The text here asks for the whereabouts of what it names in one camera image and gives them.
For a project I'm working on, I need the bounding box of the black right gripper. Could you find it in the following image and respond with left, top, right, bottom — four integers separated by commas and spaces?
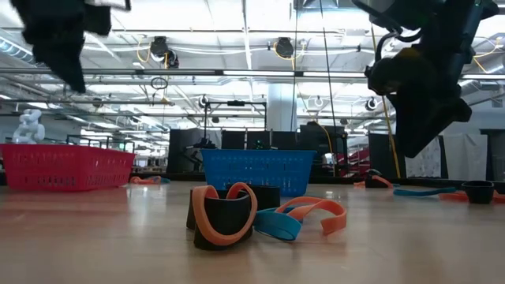
366, 46, 473, 159

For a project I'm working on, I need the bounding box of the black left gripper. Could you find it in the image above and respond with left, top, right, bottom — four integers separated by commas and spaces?
11, 0, 131, 95

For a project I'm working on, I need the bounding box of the black wide rubber band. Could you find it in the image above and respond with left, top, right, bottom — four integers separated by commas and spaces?
365, 168, 391, 189
461, 180, 496, 205
224, 182, 282, 211
185, 188, 256, 252

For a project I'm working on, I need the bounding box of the white patterned cloth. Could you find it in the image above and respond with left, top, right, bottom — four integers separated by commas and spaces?
405, 136, 442, 178

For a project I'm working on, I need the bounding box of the plain white cloth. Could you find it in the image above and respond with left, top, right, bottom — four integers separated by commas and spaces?
443, 133, 488, 181

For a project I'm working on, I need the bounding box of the white robot figure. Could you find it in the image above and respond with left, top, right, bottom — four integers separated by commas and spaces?
10, 108, 47, 145

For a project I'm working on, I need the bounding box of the red metal rack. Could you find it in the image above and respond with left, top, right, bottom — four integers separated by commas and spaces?
338, 148, 372, 178

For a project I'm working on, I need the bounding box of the red plastic basket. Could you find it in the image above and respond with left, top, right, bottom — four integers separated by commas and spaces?
0, 143, 137, 193

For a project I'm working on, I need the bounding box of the white building column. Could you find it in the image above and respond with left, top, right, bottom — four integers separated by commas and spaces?
267, 81, 297, 132

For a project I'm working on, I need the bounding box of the blue plastic basket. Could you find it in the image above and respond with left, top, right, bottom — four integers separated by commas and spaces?
200, 148, 318, 197

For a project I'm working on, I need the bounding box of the yellow cable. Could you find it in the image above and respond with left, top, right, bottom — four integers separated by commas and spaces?
366, 23, 402, 179

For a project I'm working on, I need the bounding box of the hanging black cable coil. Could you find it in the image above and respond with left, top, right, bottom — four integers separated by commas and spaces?
149, 76, 169, 91

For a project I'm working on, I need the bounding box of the long black cable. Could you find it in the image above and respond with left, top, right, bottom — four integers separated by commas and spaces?
318, 0, 337, 128

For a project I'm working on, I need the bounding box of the black metal gantry frame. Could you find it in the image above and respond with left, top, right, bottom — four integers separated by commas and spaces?
202, 99, 268, 151

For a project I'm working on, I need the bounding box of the long ceiling light rail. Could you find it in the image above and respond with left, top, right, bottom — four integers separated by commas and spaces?
0, 67, 505, 80

